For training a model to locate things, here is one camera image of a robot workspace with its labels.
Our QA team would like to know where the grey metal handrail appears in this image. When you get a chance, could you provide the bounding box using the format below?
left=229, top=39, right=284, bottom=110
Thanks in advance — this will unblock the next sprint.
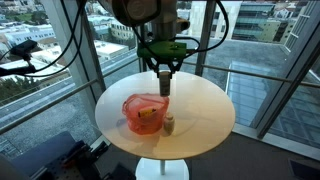
left=181, top=60, right=320, bottom=88
left=0, top=56, right=141, bottom=134

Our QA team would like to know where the black cable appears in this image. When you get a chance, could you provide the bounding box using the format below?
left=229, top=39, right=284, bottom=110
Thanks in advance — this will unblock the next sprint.
left=179, top=0, right=230, bottom=54
left=24, top=0, right=88, bottom=78

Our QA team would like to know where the white bottle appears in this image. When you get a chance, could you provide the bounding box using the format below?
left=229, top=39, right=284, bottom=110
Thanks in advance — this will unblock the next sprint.
left=158, top=69, right=172, bottom=98

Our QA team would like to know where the blue seat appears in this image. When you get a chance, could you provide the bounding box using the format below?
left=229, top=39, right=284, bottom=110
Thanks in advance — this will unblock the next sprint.
left=11, top=130, right=78, bottom=178

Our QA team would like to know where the red transparent bowl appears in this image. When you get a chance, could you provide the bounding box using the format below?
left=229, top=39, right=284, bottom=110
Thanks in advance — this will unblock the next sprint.
left=121, top=93, right=170, bottom=136

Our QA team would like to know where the black equipment base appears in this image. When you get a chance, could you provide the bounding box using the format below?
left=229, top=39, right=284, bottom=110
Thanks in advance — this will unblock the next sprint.
left=43, top=139, right=136, bottom=180

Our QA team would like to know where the black camera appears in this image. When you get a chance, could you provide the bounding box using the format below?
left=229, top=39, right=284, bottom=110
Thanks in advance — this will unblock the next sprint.
left=9, top=39, right=39, bottom=58

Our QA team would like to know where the yellow black can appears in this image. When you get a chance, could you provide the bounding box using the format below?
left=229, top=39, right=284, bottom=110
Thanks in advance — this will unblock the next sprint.
left=137, top=106, right=158, bottom=119

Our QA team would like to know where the dark floor box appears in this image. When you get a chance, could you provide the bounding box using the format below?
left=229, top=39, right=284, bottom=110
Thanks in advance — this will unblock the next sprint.
left=289, top=159, right=320, bottom=180

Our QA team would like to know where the small beige bottle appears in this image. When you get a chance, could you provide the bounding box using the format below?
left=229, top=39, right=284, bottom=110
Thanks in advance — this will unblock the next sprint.
left=163, top=111, right=176, bottom=137

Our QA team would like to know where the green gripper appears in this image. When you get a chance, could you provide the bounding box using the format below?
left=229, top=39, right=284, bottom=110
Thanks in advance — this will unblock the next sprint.
left=136, top=40, right=188, bottom=80

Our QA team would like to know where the white table pedestal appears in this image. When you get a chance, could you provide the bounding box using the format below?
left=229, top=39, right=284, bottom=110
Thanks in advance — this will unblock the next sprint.
left=134, top=157, right=190, bottom=180

